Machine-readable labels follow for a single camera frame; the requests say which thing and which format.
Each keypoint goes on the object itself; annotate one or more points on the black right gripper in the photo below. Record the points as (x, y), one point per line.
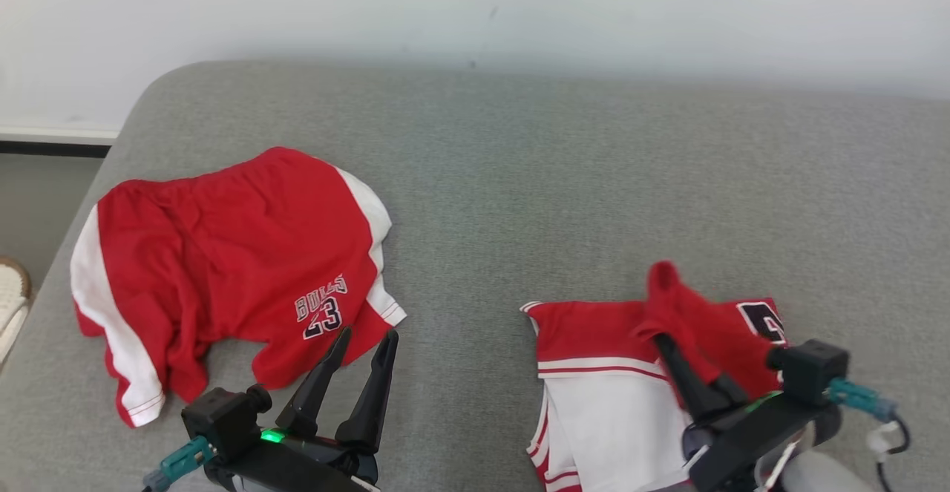
(749, 440)

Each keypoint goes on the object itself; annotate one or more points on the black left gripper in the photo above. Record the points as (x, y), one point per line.
(297, 466)

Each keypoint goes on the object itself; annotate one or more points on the red and white basketball jersey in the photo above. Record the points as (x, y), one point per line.
(594, 418)

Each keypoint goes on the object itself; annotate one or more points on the red Bulls 23 shorts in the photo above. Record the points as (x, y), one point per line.
(223, 254)

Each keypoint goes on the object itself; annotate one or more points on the grey fabric mat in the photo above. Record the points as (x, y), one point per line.
(557, 180)

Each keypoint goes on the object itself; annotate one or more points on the white wicker basket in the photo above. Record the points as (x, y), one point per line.
(11, 306)

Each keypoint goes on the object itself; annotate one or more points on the white and black baseboard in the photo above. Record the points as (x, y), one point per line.
(52, 139)

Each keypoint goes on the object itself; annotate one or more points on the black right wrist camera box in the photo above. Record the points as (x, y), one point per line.
(809, 369)

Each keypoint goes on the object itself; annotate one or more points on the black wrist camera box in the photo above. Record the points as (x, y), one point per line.
(223, 418)
(809, 369)

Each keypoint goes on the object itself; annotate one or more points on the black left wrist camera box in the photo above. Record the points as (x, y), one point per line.
(223, 418)

